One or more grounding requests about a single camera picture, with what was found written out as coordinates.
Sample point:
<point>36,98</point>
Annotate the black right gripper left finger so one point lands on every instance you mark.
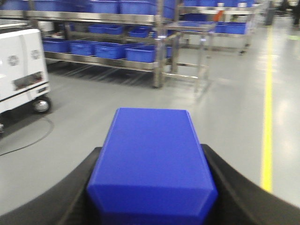
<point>66,203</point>

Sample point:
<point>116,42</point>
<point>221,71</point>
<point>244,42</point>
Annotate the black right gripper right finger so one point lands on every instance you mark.
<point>242,202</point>

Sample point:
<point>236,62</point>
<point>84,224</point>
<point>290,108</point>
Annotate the blue plastic block part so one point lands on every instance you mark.
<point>152,170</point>

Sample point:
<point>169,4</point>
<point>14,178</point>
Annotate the stainless steel shelf rack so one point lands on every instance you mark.
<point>142,35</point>

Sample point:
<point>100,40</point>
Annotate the white wheeled cart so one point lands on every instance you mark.
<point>23,73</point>

